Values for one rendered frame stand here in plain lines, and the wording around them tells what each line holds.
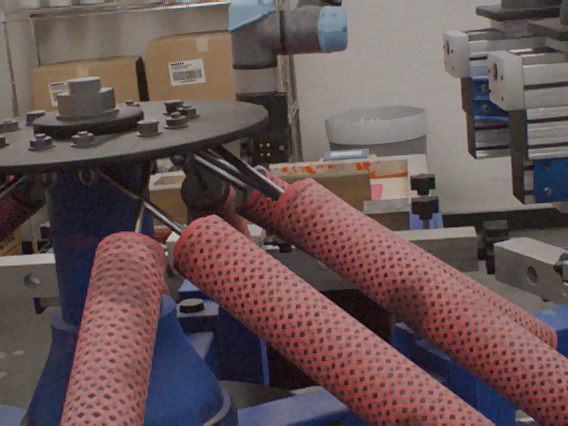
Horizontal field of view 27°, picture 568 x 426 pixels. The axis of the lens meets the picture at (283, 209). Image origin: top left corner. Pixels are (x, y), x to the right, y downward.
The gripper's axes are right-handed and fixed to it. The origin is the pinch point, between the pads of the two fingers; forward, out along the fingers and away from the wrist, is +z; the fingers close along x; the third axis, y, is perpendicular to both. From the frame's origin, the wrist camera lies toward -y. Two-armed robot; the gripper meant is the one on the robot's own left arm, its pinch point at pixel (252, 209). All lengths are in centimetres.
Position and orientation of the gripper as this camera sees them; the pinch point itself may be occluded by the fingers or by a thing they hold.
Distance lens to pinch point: 201.8
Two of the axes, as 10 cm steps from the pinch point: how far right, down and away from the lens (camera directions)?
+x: 1.0, -2.5, 9.6
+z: 0.6, 9.7, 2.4
